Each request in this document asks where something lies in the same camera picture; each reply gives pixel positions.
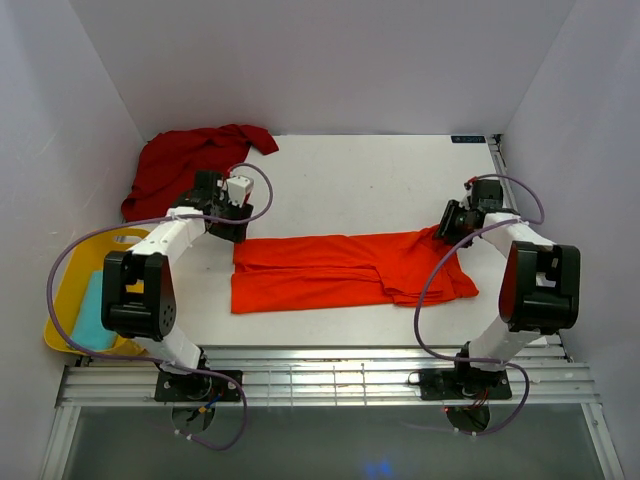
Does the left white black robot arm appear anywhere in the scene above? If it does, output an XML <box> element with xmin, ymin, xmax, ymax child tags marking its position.
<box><xmin>101</xmin><ymin>171</ymin><xmax>254</xmax><ymax>400</ymax></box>

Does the yellow plastic tray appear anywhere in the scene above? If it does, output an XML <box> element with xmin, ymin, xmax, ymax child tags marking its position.
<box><xmin>53</xmin><ymin>228</ymin><xmax>148</xmax><ymax>356</ymax></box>

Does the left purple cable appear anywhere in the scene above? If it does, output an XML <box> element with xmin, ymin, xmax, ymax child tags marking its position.
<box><xmin>48</xmin><ymin>163</ymin><xmax>274</xmax><ymax>452</ymax></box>

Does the teal folded t shirt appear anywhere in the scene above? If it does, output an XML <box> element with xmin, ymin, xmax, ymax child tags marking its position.
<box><xmin>71</xmin><ymin>271</ymin><xmax>117</xmax><ymax>351</ymax></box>

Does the blue table label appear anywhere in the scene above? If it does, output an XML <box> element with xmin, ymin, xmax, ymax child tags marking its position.
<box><xmin>450</xmin><ymin>135</ymin><xmax>486</xmax><ymax>144</ymax></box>

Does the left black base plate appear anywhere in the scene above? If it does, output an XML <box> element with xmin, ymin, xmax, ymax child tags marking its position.
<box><xmin>153</xmin><ymin>370</ymin><xmax>243</xmax><ymax>403</ymax></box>

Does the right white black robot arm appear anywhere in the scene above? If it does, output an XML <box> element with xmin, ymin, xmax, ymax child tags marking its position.
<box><xmin>434</xmin><ymin>174</ymin><xmax>581</xmax><ymax>397</ymax></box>

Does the aluminium rail frame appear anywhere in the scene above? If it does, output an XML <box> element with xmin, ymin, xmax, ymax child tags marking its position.
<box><xmin>43</xmin><ymin>135</ymin><xmax>624</xmax><ymax>479</ymax></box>

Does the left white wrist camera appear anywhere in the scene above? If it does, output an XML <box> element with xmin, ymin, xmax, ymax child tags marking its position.
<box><xmin>225</xmin><ymin>175</ymin><xmax>254</xmax><ymax>207</ymax></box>

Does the dark red t shirt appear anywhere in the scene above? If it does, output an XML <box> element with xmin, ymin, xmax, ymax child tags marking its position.
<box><xmin>121</xmin><ymin>124</ymin><xmax>279</xmax><ymax>222</ymax></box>

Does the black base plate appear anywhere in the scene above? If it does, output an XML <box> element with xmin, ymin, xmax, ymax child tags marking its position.
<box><xmin>153</xmin><ymin>370</ymin><xmax>243</xmax><ymax>403</ymax></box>
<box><xmin>417</xmin><ymin>368</ymin><xmax>512</xmax><ymax>400</ymax></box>

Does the orange t shirt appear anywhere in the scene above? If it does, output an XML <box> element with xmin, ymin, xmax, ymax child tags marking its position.
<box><xmin>230</xmin><ymin>227</ymin><xmax>479</xmax><ymax>314</ymax></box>

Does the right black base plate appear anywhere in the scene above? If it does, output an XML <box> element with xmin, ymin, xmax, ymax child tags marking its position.
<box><xmin>417</xmin><ymin>368</ymin><xmax>512</xmax><ymax>400</ymax></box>

